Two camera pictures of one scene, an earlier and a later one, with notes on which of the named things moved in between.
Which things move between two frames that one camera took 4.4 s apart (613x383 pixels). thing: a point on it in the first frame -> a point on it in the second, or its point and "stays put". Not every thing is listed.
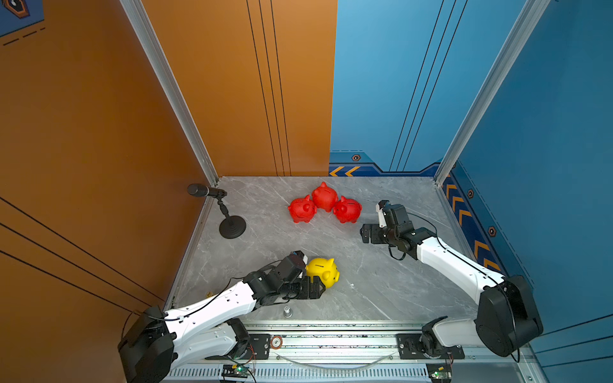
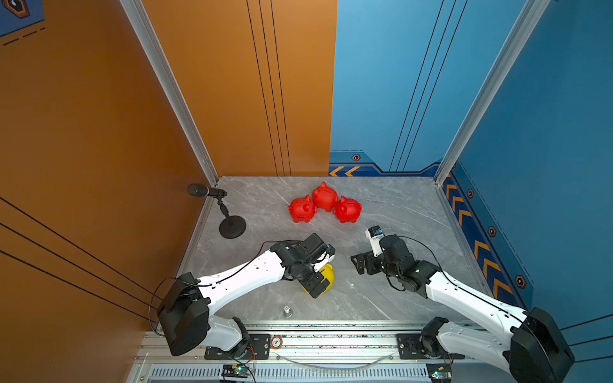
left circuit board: [235, 370] stays put
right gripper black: [374, 229] -> [369, 258]
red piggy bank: [347, 210] stays put
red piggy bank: [302, 210] stays put
